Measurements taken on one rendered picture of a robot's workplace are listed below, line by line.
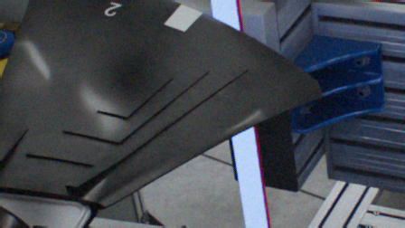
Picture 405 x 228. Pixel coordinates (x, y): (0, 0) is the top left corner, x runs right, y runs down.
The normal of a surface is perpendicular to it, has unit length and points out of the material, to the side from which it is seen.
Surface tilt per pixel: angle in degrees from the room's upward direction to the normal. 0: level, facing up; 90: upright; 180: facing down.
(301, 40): 90
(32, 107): 5
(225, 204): 0
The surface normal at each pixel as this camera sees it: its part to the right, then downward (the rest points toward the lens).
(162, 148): 0.11, -0.83
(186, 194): -0.11, -0.84
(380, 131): -0.43, 0.52
